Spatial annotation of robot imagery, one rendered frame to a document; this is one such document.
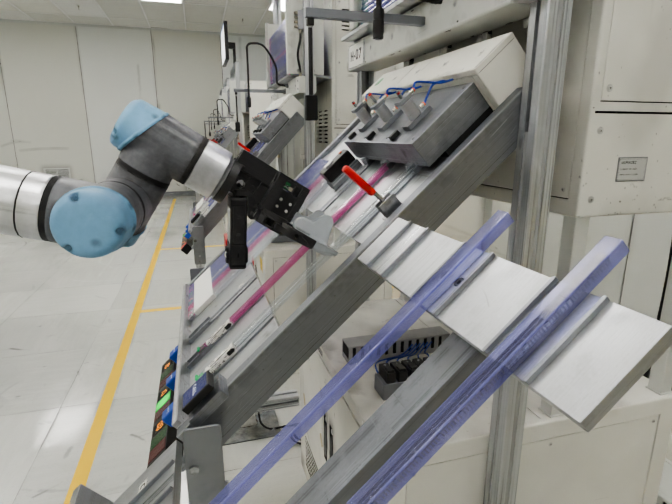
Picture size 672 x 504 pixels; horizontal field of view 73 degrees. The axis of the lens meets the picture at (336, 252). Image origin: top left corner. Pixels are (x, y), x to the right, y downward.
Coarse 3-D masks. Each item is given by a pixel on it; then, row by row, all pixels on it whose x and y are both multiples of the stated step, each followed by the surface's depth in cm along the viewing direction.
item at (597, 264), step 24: (600, 240) 29; (600, 264) 28; (576, 288) 28; (552, 312) 28; (528, 336) 28; (504, 360) 28; (480, 384) 28; (456, 408) 28; (432, 432) 28; (408, 456) 28; (384, 480) 28; (408, 480) 28
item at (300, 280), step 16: (400, 176) 76; (384, 192) 76; (368, 208) 75; (352, 224) 75; (336, 240) 75; (320, 256) 75; (304, 272) 74; (288, 288) 74; (272, 304) 74; (256, 320) 74; (240, 336) 74
